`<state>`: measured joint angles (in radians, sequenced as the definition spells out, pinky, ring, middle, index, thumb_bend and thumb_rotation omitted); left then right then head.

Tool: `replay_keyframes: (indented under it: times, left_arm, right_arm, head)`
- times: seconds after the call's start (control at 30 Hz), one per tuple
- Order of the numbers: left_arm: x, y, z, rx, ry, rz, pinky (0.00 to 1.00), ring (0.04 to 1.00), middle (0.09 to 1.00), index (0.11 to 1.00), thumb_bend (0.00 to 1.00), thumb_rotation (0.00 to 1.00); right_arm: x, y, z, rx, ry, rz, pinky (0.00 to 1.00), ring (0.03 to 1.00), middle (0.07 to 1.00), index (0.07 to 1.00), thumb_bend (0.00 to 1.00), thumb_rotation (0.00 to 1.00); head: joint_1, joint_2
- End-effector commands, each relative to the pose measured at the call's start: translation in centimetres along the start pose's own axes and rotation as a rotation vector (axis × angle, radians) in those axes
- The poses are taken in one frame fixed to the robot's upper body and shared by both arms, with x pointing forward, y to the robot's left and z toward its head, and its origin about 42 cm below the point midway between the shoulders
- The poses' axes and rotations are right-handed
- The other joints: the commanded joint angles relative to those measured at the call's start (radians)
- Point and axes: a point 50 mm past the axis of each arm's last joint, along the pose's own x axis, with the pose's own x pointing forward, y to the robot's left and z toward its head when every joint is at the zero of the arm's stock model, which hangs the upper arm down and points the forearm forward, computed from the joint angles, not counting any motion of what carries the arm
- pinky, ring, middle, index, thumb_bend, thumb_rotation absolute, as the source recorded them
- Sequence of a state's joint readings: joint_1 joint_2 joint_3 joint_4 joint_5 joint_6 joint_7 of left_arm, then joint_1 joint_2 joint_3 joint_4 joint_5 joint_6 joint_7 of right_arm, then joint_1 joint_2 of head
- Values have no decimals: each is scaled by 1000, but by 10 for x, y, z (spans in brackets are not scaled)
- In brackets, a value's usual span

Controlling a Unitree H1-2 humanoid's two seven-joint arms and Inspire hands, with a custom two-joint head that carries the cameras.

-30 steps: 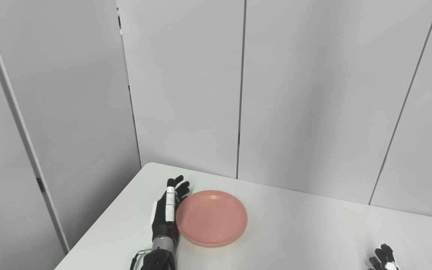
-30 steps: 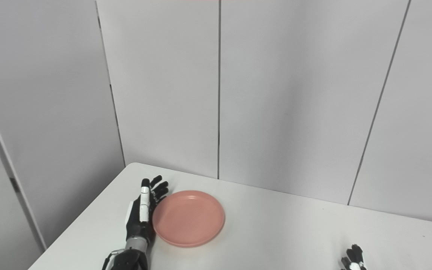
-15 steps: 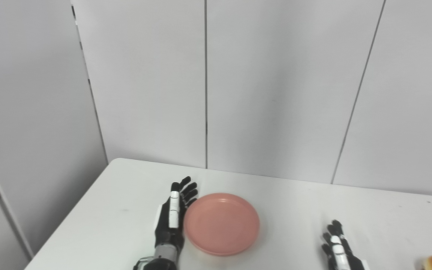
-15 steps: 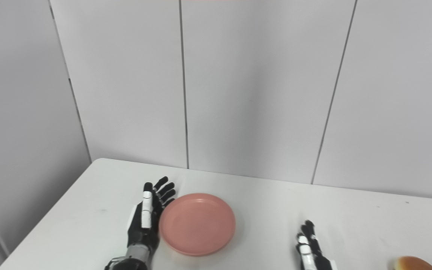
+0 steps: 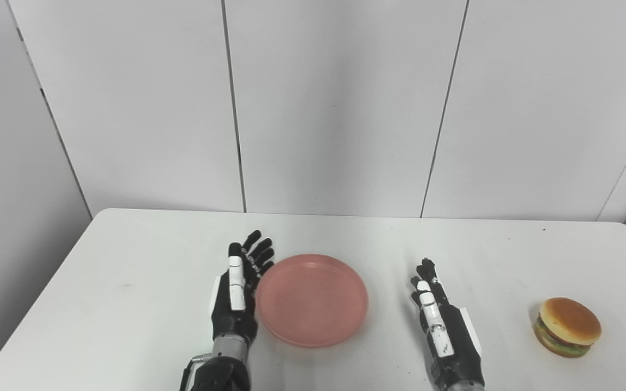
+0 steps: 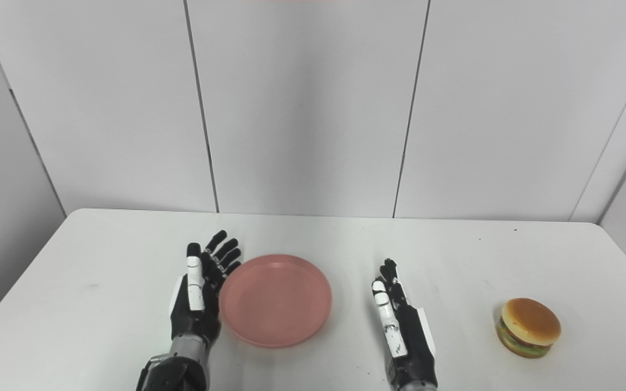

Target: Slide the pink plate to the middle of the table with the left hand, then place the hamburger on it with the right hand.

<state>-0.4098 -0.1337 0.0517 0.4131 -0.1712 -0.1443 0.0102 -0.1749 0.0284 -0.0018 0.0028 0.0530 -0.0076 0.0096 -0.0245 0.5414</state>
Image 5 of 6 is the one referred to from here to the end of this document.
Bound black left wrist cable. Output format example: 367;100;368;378
179;354;213;391

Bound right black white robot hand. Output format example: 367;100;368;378
411;258;485;389

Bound toy hamburger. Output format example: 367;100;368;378
533;297;602;358

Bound pink round plate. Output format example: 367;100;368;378
255;254;369;349

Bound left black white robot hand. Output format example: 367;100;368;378
211;230;276;348

